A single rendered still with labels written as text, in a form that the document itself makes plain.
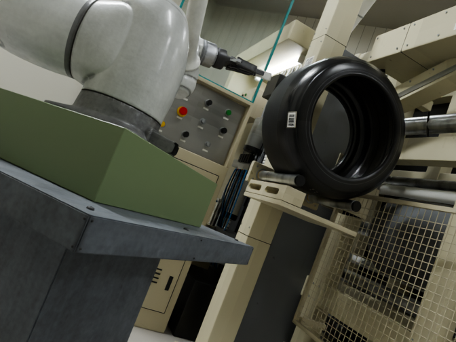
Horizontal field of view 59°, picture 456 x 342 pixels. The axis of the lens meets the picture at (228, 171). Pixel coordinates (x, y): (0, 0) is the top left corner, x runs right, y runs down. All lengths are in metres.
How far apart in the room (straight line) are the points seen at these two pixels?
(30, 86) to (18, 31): 3.83
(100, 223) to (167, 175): 0.24
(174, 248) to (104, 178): 0.13
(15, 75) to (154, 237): 4.06
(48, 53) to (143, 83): 0.17
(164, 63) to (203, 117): 1.40
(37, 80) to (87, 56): 3.92
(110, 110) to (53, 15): 0.18
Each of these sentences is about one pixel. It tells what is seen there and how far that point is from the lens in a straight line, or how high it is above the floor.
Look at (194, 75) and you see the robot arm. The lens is 1.35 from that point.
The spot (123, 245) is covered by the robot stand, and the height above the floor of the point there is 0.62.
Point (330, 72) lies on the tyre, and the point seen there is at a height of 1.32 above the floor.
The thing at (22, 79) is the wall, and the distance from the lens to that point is 4.55.
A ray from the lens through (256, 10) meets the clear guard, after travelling 2.31.
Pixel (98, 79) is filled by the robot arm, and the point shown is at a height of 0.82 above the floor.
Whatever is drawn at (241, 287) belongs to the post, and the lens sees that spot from 1.92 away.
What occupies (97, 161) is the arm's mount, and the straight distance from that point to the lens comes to 0.55.
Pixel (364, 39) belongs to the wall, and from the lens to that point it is 5.90.
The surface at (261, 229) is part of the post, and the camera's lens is 1.89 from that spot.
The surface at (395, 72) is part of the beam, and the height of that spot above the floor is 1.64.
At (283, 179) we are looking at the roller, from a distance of 1.60.
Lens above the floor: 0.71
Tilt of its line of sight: 5 degrees up
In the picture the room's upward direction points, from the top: 22 degrees clockwise
